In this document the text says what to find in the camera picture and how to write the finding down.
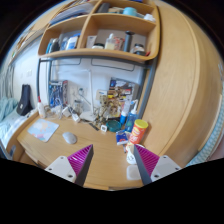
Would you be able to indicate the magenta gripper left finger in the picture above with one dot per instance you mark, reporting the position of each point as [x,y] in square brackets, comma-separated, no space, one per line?
[73,168]

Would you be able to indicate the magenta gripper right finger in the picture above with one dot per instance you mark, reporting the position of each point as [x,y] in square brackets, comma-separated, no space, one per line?
[153,167]

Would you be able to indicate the grey computer mouse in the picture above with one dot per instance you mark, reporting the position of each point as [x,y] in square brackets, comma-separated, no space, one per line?
[69,137]

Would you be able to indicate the world map mouse pad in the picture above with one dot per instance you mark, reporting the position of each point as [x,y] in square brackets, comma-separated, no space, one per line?
[43,129]

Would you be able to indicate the white cup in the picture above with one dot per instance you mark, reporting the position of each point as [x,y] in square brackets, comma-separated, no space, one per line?
[130,158]

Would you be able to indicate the white square coaster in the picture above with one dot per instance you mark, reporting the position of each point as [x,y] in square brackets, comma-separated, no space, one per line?
[132,173]

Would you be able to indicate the blue small packet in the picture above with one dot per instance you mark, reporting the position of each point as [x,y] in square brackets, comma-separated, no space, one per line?
[121,137]

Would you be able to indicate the orange snack canister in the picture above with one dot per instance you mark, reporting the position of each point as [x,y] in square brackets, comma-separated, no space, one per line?
[138,131]

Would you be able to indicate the white cube clock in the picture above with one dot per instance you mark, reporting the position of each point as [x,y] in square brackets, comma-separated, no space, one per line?
[104,128]

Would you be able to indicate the blue liquid bottle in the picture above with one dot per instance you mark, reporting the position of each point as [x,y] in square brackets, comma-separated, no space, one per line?
[131,116]

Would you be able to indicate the white desk lamp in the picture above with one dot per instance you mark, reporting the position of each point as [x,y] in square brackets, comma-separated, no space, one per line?
[90,114]

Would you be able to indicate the teal round lid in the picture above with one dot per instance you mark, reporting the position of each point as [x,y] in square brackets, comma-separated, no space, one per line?
[113,125]

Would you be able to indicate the white tube bottle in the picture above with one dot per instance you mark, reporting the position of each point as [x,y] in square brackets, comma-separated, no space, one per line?
[124,112]

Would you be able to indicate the wooden mechanical model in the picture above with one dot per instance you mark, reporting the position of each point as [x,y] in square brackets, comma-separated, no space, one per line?
[106,107]

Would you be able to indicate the white glue bottle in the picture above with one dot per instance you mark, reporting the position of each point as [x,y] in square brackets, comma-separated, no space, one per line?
[41,109]

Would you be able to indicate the colourful box on desk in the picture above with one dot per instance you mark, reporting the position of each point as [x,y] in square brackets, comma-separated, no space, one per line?
[119,91]

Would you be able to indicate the blue comic box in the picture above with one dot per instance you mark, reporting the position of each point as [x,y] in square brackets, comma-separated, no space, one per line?
[58,93]

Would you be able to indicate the clear bottle on shelf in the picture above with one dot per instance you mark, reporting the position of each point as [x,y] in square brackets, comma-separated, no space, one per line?
[110,42]

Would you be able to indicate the wooden wall shelf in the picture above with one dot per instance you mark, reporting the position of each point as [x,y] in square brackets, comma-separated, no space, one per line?
[102,25]

